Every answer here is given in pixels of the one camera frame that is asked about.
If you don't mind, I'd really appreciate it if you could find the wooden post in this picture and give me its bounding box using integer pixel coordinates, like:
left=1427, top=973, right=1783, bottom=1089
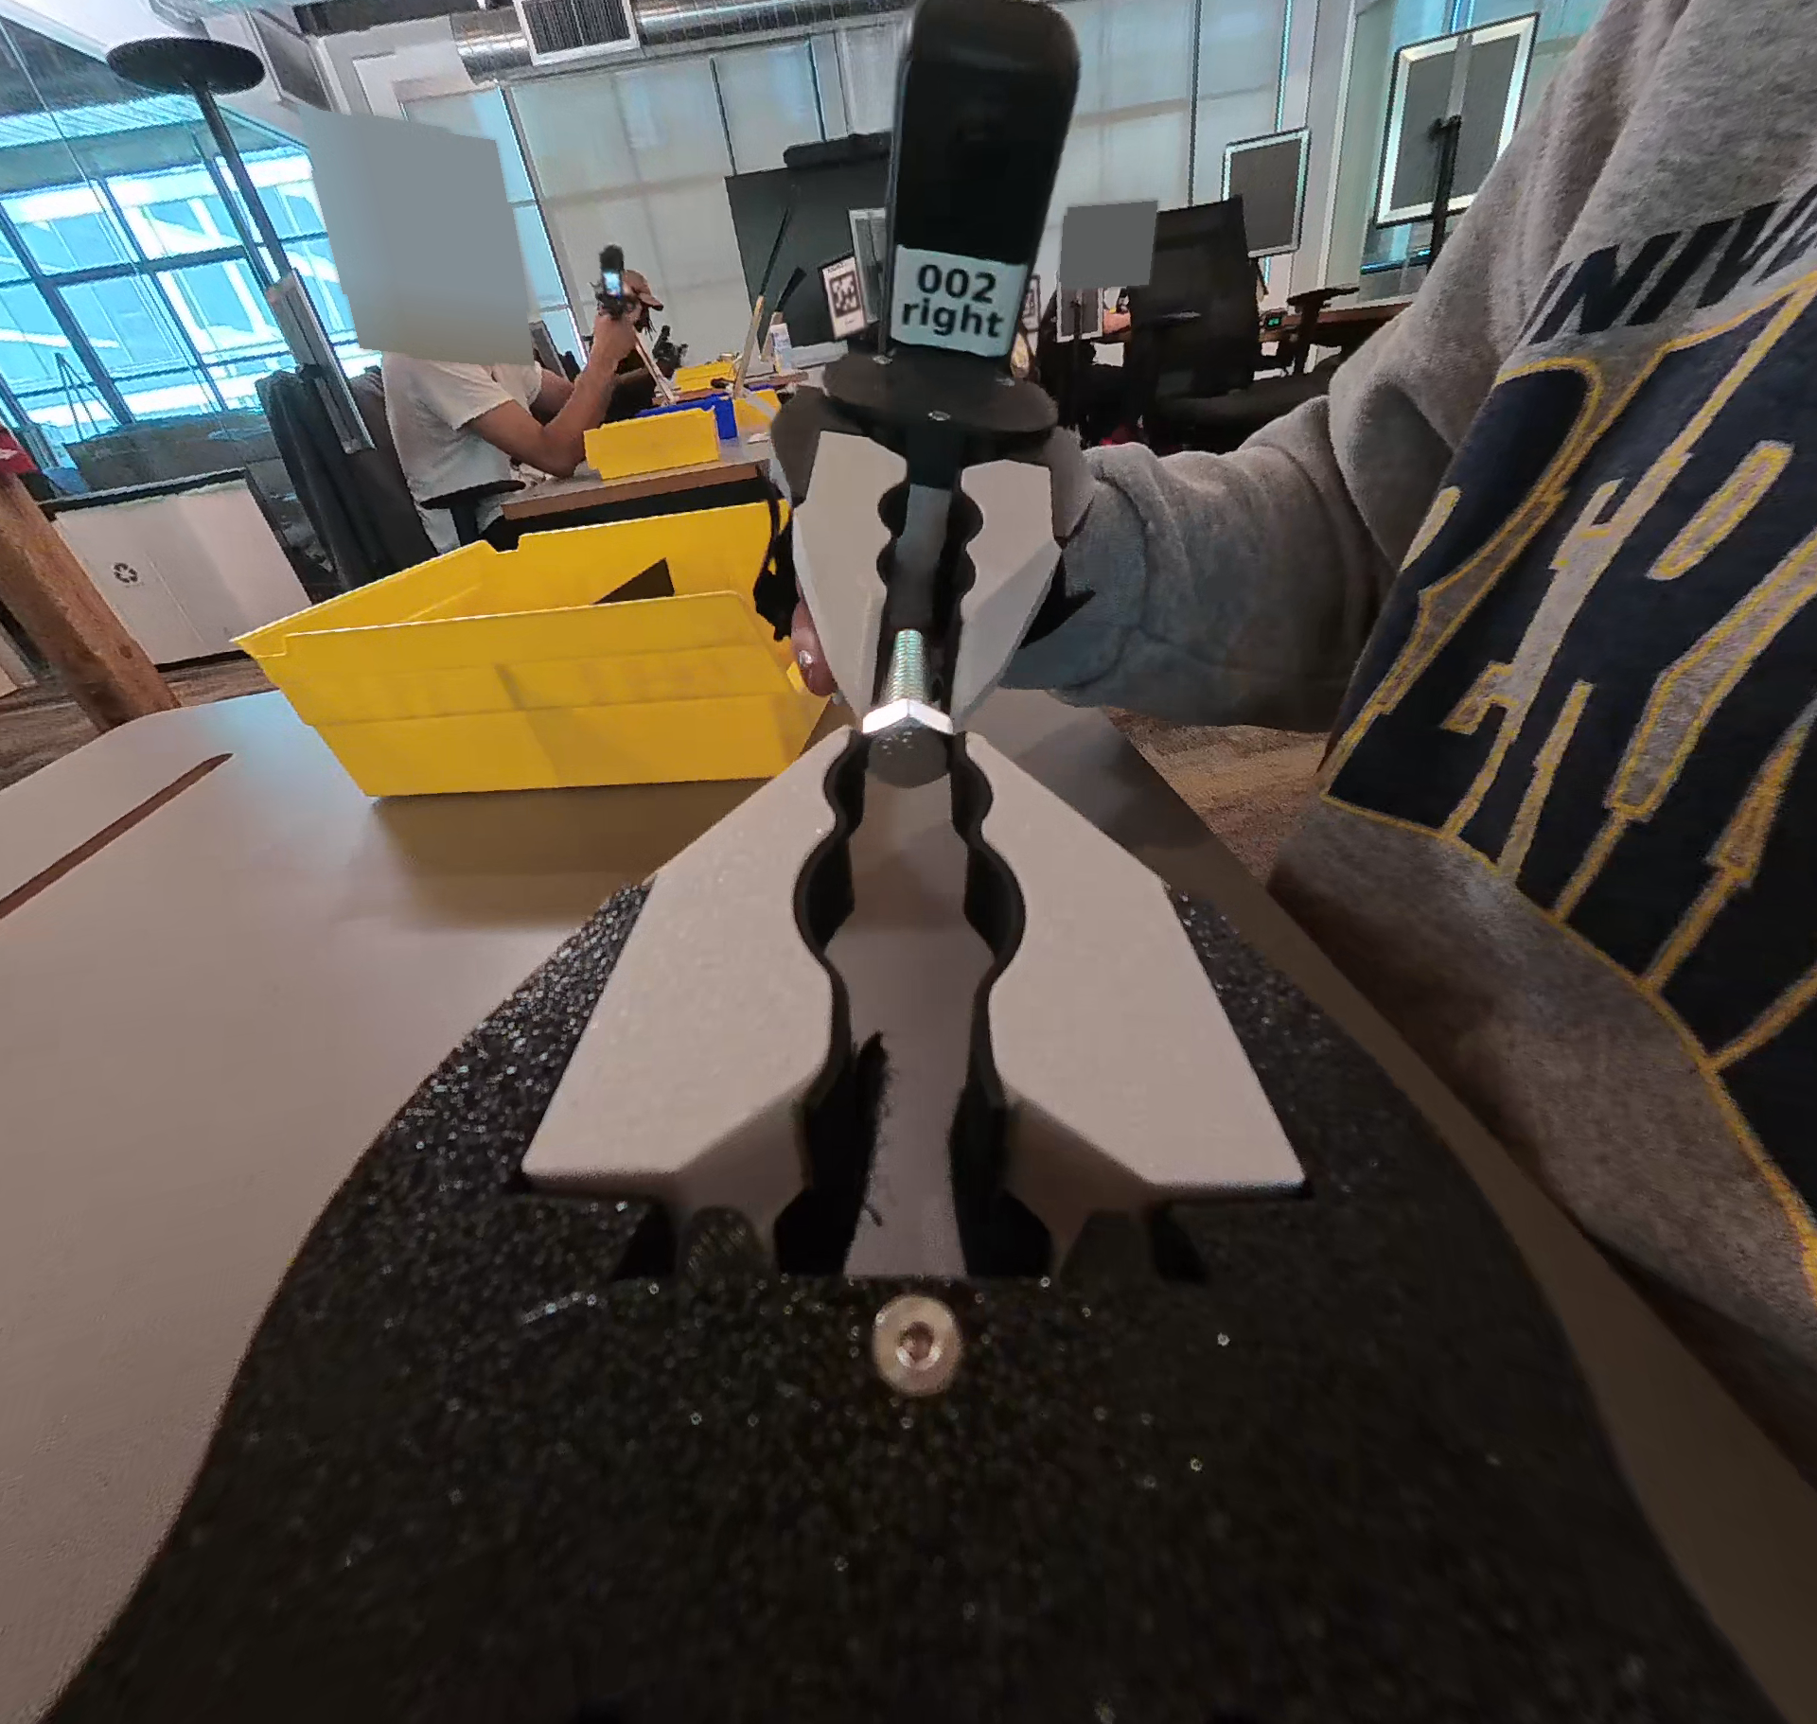
left=0, top=474, right=177, bottom=733

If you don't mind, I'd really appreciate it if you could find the white air vent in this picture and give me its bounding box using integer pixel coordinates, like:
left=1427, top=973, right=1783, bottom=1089
left=510, top=0, right=639, bottom=65

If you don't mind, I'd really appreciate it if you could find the steel bolt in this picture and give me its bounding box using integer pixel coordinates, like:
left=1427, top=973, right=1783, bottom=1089
left=849, top=627, right=958, bottom=790

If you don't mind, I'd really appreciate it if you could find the person's right forearm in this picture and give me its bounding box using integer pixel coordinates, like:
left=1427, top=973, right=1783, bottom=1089
left=995, top=375, right=1407, bottom=733

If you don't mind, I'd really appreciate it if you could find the large black display panel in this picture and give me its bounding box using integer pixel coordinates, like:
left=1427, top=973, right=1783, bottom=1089
left=723, top=142, right=895, bottom=335

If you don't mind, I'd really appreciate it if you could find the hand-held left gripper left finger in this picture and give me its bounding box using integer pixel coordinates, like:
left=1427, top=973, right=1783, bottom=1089
left=519, top=727, right=870, bottom=1225

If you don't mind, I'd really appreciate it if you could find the black standing lamp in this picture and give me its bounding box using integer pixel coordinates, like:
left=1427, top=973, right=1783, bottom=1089
left=104, top=39, right=356, bottom=448

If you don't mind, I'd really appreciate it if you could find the person in grey sweatshirt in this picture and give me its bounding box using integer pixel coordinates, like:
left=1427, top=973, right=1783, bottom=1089
left=1263, top=0, right=1817, bottom=1456

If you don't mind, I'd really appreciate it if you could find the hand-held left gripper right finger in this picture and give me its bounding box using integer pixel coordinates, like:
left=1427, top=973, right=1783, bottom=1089
left=954, top=731, right=1308, bottom=1225

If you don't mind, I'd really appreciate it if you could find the white recycling cabinet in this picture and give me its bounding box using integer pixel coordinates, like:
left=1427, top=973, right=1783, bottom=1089
left=49, top=474, right=313, bottom=669

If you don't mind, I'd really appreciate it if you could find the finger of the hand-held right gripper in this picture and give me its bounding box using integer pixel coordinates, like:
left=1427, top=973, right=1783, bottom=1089
left=790, top=436, right=910, bottom=716
left=937, top=461, right=1067, bottom=730

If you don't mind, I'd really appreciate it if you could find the black office chair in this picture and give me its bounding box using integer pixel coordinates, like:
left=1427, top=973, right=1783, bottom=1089
left=254, top=370, right=426, bottom=590
left=1121, top=198, right=1266, bottom=448

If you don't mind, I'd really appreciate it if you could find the yellow plastic bin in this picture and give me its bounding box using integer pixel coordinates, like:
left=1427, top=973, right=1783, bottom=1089
left=230, top=497, right=833, bottom=801
left=584, top=407, right=723, bottom=481

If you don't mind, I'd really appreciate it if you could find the brown wooden table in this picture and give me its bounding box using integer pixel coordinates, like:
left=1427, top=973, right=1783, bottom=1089
left=499, top=454, right=776, bottom=527

